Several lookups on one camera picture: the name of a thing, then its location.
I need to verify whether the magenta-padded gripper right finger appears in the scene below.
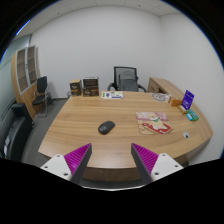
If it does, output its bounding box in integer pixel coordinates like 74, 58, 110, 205
130, 143, 185, 185

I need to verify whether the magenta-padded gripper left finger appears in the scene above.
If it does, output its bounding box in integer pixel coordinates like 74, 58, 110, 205
40, 143, 93, 185

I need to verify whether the black computer mouse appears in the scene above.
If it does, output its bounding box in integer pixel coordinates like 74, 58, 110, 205
97, 120, 116, 136

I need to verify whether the pink cartoon print mouse pad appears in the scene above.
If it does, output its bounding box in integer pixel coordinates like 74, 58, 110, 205
135, 111, 174, 136

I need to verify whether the black sofa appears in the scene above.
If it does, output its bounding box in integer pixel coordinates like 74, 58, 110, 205
0, 102, 35, 163

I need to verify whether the green pack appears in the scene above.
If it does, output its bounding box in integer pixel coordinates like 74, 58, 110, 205
188, 109, 200, 122

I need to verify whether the wooden card stand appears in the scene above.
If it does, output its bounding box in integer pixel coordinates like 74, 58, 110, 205
177, 104, 189, 115

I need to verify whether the orange box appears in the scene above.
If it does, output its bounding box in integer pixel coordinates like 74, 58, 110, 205
168, 96, 183, 107

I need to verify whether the round grey pad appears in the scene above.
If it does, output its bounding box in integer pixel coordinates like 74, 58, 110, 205
151, 92, 171, 103

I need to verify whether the purple card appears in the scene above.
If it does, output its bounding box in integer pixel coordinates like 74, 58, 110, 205
181, 89, 195, 111

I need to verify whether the small brown cardboard box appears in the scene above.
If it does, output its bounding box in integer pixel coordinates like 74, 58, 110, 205
69, 79, 83, 97

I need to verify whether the black visitor chair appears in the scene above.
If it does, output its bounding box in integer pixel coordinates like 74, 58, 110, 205
32, 75, 54, 118

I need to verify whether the large open brown box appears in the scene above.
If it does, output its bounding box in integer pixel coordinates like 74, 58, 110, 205
82, 76, 100, 98

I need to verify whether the white printed paper sheet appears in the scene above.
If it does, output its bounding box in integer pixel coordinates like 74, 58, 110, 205
100, 90, 124, 100

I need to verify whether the grey backpack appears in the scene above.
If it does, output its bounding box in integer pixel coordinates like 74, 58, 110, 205
117, 70, 139, 93

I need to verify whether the wooden shelf unit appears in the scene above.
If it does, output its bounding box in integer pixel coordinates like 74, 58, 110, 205
10, 44, 43, 119

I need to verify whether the black mesh office chair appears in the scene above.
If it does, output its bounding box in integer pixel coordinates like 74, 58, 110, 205
107, 65, 147, 93

